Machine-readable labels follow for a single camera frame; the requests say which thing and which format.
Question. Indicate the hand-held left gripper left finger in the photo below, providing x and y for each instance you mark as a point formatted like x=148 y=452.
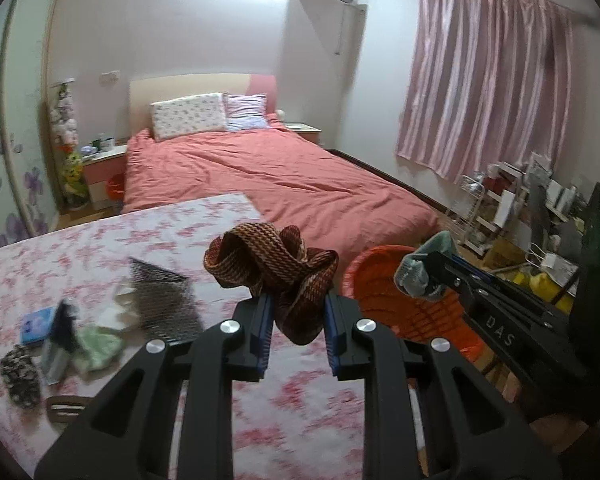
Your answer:
x=264 y=335

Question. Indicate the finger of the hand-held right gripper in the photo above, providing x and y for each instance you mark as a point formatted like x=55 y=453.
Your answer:
x=445 y=272
x=472 y=269

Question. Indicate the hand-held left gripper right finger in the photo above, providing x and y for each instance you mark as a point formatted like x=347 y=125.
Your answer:
x=331 y=335

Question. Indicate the teal sock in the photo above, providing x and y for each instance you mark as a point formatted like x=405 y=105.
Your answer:
x=415 y=270

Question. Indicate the orange plastic basket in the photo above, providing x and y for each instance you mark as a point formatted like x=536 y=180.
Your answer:
x=380 y=285

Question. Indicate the brown striped knitted scarf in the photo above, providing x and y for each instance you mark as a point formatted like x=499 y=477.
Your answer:
x=260 y=260

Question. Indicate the light green cloth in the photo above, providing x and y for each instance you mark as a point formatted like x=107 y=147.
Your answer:
x=97 y=347

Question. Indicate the blue floral hand cream tube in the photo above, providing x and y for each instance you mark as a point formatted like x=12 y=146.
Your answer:
x=56 y=357

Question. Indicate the cardboard box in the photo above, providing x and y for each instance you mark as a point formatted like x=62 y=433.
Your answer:
x=502 y=252

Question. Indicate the yellow plastic container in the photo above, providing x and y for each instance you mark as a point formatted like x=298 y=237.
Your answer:
x=542 y=285

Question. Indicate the white shelf unit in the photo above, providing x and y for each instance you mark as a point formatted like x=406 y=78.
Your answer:
x=500 y=205

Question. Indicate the dark mesh patterned bag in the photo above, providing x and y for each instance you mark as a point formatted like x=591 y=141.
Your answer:
x=165 y=300

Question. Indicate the crumpled white tissue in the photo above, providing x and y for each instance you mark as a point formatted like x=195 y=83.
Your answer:
x=114 y=317

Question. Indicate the bed with pink duvet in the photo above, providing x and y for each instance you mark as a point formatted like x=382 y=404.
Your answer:
x=280 y=170

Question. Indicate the pink floral tablecloth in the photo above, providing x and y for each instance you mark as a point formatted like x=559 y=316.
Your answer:
x=130 y=230

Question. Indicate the pink curtain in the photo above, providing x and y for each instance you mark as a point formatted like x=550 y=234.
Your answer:
x=480 y=80

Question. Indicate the small beige nightstand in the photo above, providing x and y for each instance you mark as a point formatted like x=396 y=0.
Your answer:
x=305 y=132

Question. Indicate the small red bin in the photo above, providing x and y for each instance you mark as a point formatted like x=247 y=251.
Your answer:
x=116 y=187

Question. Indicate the brown hair clip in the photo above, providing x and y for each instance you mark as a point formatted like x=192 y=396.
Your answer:
x=55 y=402

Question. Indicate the pink striped pillow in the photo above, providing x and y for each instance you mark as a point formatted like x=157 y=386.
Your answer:
x=245 y=110

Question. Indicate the white nightstand with pink drawers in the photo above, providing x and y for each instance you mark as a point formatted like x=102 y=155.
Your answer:
x=102 y=175

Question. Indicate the small blue packet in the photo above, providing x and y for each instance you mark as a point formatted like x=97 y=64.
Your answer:
x=36 y=327

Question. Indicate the white floral pillow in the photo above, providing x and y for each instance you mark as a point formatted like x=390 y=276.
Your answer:
x=187 y=115

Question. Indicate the dark floral pouch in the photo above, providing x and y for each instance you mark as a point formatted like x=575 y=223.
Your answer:
x=20 y=375

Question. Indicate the yellow flower bouquet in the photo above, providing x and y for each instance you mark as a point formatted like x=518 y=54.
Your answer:
x=74 y=175

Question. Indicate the beige and pink headboard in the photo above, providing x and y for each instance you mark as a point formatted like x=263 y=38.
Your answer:
x=190 y=85

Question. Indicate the pale flower bouquet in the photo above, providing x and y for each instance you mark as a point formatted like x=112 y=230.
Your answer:
x=65 y=115

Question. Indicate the wardrobe with floral glass doors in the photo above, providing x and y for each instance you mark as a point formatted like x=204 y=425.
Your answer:
x=15 y=135

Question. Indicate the dark wooden bed frame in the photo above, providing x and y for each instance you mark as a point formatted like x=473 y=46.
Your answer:
x=395 y=180

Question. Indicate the white wall socket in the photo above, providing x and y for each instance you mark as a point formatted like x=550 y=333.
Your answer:
x=108 y=77

